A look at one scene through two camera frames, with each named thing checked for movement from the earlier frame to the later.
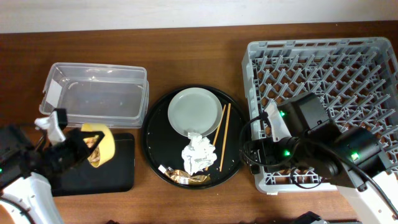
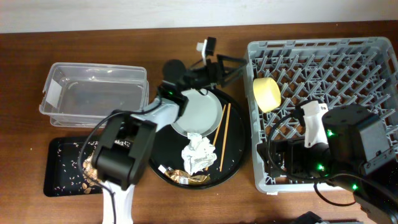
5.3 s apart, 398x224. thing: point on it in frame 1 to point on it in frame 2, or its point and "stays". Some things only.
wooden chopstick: (224, 137) stays
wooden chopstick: (214, 142) stays
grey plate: (194, 109) stays
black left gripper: (72, 144) to (214, 71)
